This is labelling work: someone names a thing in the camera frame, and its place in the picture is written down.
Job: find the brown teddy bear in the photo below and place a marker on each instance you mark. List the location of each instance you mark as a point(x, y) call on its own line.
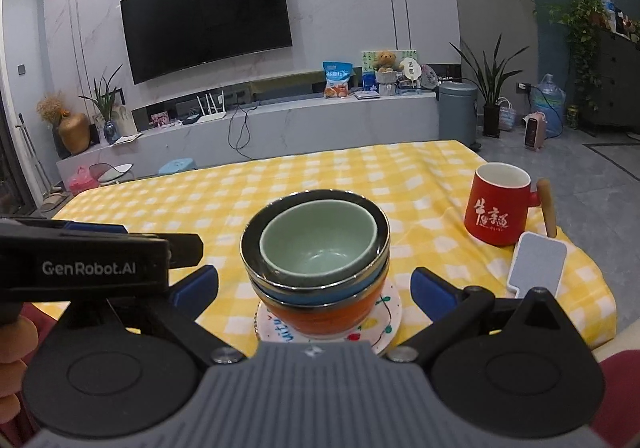
point(385, 61)

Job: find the blue snack bag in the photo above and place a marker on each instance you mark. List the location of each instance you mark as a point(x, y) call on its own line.
point(336, 80)

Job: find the white round hand fan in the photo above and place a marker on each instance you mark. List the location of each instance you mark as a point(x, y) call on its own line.
point(410, 68)

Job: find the yellow checked tablecloth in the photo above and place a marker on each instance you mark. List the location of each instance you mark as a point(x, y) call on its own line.
point(200, 198)

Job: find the white marble television console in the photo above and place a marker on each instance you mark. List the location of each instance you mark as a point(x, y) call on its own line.
point(300, 127)

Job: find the white flat paddle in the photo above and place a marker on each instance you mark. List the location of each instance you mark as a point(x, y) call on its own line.
point(537, 263)

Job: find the dark grey cabinet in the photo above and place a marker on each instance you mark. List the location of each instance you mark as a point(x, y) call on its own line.
point(617, 87)

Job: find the green plant in blue vase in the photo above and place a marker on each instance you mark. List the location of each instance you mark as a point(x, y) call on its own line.
point(107, 97)

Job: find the small woven bag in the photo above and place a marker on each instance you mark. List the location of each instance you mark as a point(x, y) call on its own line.
point(506, 117)

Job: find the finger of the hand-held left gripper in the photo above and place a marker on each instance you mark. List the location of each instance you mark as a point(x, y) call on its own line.
point(185, 250)
point(95, 228)

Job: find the pink photo card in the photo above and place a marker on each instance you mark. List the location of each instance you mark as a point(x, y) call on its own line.
point(159, 119)

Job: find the white papers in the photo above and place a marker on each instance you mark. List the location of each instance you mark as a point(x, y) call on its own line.
point(127, 138)

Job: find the black television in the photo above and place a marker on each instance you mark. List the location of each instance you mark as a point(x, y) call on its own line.
point(205, 17)

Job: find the dried flower bunch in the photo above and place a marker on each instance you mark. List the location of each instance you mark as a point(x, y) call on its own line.
point(51, 108)

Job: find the slippers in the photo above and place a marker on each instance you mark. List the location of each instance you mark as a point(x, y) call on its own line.
point(52, 203)

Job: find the dark red cloth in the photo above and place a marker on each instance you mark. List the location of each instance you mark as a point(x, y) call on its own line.
point(42, 315)
point(622, 403)

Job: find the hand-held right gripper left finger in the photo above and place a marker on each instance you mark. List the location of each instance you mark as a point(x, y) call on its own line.
point(194, 290)

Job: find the white fruit-pattern plate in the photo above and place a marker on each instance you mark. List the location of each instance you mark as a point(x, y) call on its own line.
point(390, 318)

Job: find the blue water bottle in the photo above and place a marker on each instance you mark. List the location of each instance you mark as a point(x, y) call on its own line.
point(547, 107)

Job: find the patterned round hand fan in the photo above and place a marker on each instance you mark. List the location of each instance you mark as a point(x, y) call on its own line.
point(429, 76)

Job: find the white router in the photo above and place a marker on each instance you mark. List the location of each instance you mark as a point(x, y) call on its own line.
point(212, 116)

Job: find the wall socket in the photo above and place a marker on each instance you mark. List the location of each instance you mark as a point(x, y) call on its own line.
point(522, 86)

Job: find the green jar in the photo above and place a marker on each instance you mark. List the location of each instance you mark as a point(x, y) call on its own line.
point(573, 117)

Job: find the white printed bag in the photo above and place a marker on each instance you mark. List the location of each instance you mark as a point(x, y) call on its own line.
point(123, 118)

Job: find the wall switch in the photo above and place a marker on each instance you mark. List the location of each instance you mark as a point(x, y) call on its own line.
point(21, 69)

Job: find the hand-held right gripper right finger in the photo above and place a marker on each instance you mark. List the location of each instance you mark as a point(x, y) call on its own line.
point(432, 290)

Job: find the green picture box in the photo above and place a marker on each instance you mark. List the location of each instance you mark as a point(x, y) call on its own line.
point(406, 53)

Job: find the gold vase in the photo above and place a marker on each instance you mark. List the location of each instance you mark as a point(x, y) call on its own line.
point(75, 135)

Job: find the black set-top box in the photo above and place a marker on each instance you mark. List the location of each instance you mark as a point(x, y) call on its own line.
point(189, 118)

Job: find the ivy plant on cabinet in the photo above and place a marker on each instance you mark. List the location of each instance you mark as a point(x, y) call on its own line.
point(582, 22)

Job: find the light blue stool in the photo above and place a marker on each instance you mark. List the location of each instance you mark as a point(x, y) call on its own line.
point(176, 166)

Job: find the white small bucket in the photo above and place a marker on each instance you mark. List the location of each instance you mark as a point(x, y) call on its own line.
point(387, 85)

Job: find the blue steel-lined bowl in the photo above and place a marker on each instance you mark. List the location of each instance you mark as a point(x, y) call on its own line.
point(350, 290)

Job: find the round white side table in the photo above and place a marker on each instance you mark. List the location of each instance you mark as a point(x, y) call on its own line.
point(115, 172)

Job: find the small space heater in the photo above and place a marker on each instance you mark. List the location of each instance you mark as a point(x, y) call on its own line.
point(535, 130)

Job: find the blue packet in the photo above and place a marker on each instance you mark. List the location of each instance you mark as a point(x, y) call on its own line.
point(369, 81)

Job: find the grey trash can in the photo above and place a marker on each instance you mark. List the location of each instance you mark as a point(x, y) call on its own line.
point(457, 115)

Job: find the green ceramic bowl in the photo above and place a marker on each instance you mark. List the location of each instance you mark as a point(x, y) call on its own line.
point(320, 253)

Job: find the person's left hand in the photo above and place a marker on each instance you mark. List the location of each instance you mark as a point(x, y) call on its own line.
point(15, 348)

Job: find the tall potted plant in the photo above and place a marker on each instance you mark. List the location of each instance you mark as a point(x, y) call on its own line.
point(491, 120)

